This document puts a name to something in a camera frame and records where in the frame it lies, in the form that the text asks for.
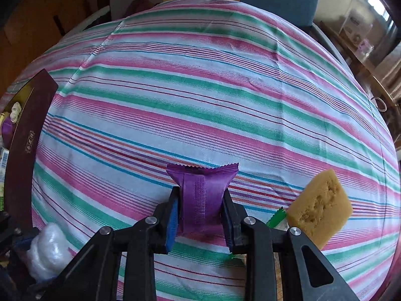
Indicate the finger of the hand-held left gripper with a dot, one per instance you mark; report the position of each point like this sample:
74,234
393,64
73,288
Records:
9,224
23,245

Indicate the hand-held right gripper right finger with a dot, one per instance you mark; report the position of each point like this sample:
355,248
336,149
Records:
228,222

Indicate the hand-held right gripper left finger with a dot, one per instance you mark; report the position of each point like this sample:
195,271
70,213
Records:
171,225

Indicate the white plastic bag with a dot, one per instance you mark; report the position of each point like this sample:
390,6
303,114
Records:
47,250

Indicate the purple snack packet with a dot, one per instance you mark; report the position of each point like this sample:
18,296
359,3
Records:
200,194

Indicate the green white packet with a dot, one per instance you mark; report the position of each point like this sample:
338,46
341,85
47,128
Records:
277,218

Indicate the blue white packet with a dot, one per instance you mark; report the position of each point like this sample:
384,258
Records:
3,163

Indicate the large yellow sponge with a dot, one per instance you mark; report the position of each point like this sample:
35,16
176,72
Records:
319,207

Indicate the purple item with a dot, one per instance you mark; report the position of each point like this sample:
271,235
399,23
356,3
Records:
7,130

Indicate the striped tablecloth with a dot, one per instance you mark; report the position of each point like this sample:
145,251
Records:
188,100

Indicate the wooden side table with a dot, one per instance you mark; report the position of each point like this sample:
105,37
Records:
376,78

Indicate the orange wooden cabinet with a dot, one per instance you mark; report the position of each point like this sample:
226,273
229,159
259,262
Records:
37,6

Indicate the dark red cloth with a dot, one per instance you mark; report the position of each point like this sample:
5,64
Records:
141,8

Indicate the white cardboard box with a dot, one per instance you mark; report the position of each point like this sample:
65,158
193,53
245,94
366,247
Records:
358,26

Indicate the white curved frame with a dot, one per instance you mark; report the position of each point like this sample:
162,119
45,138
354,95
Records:
84,22

